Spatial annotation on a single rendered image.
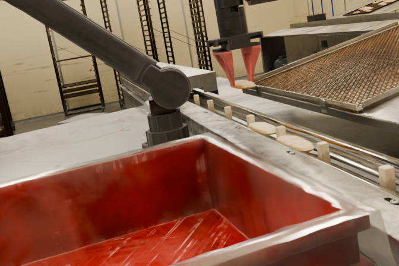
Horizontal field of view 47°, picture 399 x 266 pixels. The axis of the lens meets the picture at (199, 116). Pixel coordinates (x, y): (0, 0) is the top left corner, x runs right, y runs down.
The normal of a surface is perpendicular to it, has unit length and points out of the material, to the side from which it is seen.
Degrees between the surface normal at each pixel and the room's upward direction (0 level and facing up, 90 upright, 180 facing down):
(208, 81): 90
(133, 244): 0
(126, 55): 85
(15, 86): 90
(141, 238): 0
